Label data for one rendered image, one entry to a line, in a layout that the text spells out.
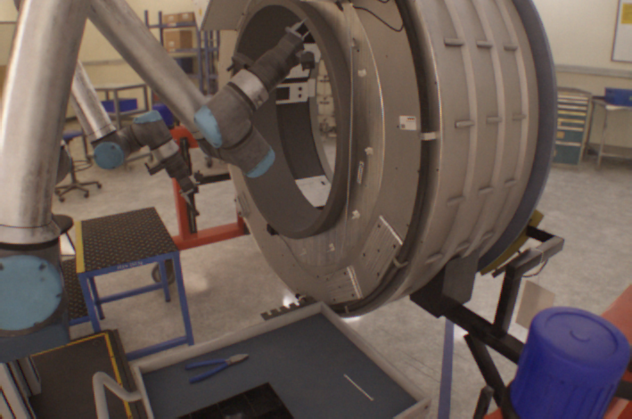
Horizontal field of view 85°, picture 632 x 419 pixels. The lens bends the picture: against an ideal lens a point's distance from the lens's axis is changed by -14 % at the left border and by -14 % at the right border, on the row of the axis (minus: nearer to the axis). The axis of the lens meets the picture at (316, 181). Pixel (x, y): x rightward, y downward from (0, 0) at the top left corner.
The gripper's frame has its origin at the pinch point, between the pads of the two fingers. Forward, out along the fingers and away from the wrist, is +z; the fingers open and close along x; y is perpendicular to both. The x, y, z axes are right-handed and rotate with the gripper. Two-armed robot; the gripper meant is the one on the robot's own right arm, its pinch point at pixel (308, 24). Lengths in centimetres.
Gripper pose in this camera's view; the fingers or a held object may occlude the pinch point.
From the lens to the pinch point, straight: 101.8
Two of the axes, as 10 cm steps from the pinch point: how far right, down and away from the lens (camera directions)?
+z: 6.8, -7.1, 1.9
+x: -1.1, -3.6, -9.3
